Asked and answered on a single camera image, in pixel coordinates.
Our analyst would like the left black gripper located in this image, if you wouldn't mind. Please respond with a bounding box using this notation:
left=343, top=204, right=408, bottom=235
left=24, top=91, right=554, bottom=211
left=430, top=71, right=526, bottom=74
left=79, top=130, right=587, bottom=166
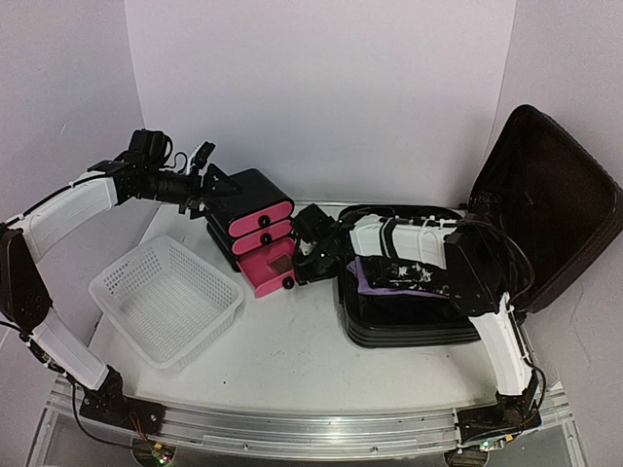
left=135, top=162, right=243, bottom=219

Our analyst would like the brown square compact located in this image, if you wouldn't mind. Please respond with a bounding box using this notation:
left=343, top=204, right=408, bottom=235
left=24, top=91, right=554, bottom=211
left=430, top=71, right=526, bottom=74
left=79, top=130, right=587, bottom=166
left=268, top=255, right=293, bottom=275

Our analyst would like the black pink three-drawer organizer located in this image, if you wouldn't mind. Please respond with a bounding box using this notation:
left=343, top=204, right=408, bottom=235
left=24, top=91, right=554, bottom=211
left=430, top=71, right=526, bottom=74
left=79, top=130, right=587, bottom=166
left=206, top=168, right=296, bottom=298

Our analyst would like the black ribbed hard-shell suitcase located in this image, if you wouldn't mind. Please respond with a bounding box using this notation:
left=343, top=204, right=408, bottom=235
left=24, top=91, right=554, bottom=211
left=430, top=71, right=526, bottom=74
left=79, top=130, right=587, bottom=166
left=333, top=103, right=623, bottom=349

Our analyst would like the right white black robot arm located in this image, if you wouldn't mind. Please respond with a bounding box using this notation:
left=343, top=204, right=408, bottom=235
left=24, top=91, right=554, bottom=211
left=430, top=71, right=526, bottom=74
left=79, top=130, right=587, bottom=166
left=292, top=204, right=546, bottom=443

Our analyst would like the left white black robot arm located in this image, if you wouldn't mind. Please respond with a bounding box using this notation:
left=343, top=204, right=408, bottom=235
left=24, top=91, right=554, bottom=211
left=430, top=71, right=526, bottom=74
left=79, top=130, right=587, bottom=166
left=1, top=129, right=241, bottom=426

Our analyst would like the purple folded cloth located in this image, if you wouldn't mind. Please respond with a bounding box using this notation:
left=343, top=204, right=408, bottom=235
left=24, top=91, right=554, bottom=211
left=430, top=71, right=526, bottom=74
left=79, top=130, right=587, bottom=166
left=347, top=257, right=445, bottom=299

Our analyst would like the black white patterned folded garment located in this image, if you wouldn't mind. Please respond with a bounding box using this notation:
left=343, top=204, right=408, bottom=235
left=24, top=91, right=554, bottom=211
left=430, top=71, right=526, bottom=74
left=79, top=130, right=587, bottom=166
left=358, top=256, right=450, bottom=297

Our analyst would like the white perforated plastic basket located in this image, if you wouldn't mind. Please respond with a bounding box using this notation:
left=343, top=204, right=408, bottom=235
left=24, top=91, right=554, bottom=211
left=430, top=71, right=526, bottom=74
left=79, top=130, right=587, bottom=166
left=89, top=235, right=244, bottom=373

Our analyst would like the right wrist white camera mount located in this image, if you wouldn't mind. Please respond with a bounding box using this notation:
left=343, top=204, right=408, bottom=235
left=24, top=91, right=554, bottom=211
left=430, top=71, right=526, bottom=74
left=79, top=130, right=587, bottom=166
left=296, top=238, right=315, bottom=259

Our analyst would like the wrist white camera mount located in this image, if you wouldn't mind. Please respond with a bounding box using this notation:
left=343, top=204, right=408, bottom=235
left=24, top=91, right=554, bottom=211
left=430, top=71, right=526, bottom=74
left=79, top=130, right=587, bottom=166
left=185, top=141, right=215, bottom=175
left=296, top=238, right=315, bottom=259

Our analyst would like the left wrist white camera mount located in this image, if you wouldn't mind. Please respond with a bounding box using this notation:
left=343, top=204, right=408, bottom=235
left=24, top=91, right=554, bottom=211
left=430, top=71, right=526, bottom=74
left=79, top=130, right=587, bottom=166
left=185, top=141, right=215, bottom=175

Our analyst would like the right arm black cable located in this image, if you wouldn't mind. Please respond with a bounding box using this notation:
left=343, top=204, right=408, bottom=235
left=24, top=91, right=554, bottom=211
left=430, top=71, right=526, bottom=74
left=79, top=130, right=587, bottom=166
left=359, top=206, right=549, bottom=410

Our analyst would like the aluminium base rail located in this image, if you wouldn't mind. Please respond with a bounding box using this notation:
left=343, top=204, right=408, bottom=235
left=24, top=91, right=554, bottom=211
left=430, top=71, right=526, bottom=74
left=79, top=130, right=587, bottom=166
left=46, top=369, right=585, bottom=458

